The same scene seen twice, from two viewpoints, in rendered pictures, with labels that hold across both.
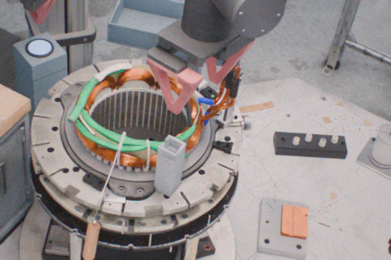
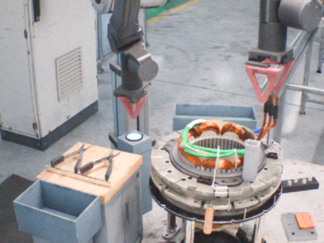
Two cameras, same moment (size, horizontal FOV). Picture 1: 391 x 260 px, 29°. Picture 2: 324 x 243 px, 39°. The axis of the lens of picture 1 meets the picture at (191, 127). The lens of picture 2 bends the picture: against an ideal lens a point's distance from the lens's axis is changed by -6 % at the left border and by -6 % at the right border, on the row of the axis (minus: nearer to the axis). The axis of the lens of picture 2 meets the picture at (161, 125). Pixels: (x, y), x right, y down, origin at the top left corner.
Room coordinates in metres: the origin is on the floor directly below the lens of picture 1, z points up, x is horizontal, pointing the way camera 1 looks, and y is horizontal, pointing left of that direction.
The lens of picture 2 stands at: (-0.20, 0.23, 1.66)
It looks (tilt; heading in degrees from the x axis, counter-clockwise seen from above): 26 degrees down; 359
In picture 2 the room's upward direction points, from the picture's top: straight up
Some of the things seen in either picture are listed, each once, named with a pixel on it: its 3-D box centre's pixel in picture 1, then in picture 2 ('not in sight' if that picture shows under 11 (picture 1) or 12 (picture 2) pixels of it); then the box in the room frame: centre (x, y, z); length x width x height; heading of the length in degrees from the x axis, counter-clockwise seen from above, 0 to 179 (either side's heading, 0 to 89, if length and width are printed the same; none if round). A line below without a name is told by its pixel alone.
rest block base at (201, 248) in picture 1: (194, 237); (250, 238); (0.81, -0.04, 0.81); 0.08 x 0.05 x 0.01; 28
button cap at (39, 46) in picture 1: (40, 48); (134, 137); (1.01, 0.29, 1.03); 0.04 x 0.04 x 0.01
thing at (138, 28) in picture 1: (173, 76); (212, 152); (1.11, 0.05, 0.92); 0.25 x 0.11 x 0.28; 85
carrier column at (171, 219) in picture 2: not in sight; (171, 203); (0.86, 0.19, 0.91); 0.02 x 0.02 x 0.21
